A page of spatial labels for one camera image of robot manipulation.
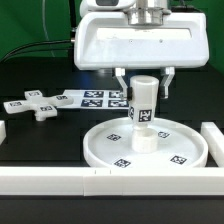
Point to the white round table top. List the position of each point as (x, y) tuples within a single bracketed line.
[(109, 144)]

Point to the white marker plate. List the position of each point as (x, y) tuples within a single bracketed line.
[(96, 99)]

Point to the white cross-shaped table base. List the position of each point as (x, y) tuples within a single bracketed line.
[(44, 107)]

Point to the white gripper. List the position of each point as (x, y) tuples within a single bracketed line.
[(106, 40)]

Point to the white fence bar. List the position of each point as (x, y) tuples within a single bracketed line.
[(2, 131), (104, 181), (215, 140)]

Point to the white left fence bar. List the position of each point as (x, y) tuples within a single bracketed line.
[(2, 131)]

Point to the white front fence bar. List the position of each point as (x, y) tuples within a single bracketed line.
[(104, 181)]

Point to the white right fence bar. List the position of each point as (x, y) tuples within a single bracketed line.
[(215, 140)]

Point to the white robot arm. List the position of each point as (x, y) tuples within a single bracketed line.
[(139, 12)]

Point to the black vertical cable connector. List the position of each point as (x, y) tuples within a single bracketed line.
[(74, 14)]

